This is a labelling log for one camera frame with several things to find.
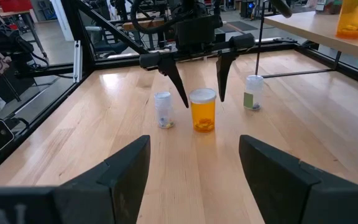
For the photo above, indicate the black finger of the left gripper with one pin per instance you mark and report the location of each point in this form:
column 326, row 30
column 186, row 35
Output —
column 172, row 73
column 224, row 71

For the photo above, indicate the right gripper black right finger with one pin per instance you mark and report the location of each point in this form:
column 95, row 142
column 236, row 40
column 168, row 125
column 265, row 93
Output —
column 284, row 193

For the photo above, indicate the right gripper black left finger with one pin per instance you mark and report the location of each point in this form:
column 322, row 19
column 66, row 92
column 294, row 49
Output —
column 104, row 193

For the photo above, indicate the clear ribbed-cap pill bottle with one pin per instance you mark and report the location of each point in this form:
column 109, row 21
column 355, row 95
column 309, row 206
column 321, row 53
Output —
column 164, row 109

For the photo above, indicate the clear bottle with green label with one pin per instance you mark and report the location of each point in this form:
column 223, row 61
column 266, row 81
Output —
column 254, row 93

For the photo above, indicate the orange pill bottle white cap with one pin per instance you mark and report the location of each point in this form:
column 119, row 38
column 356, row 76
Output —
column 203, row 115
column 353, row 18

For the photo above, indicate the large green-label gummy bottle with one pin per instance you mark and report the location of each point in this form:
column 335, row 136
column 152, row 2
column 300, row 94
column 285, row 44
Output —
column 329, row 7

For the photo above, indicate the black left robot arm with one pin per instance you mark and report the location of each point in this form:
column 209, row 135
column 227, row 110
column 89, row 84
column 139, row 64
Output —
column 191, row 9

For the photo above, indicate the wooden shelf with black legs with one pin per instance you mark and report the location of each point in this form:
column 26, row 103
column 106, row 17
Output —
column 315, row 28

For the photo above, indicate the black floor mat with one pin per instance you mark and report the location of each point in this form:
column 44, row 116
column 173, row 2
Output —
column 242, row 26

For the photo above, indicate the black computer tower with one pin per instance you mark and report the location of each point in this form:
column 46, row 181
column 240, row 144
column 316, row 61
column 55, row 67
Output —
column 247, row 11

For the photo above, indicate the wooden side table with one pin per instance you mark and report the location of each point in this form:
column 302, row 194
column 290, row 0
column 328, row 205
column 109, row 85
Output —
column 14, row 14

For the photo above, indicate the red storage bin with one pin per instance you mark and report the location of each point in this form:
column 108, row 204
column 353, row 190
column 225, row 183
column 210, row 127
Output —
column 12, row 4

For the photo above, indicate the silver frame bracket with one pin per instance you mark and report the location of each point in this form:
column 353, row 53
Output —
column 77, row 62

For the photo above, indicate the white post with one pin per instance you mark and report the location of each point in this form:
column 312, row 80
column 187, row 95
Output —
column 61, row 21

